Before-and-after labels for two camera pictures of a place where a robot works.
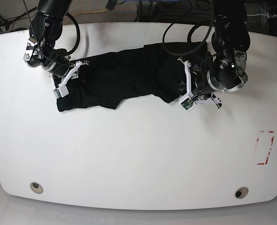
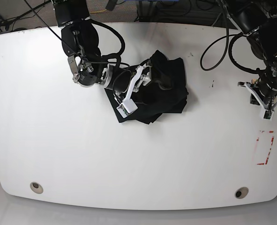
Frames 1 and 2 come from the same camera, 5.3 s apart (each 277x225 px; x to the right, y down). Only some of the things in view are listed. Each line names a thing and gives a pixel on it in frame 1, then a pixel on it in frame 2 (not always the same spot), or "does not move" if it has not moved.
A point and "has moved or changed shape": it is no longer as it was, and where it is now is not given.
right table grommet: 241,192 does not move
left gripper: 57,61 → 122,82
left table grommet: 36,187 does not move
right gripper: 224,72 → 268,89
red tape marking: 266,160 does not move
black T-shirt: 164,71 has moved or changed shape
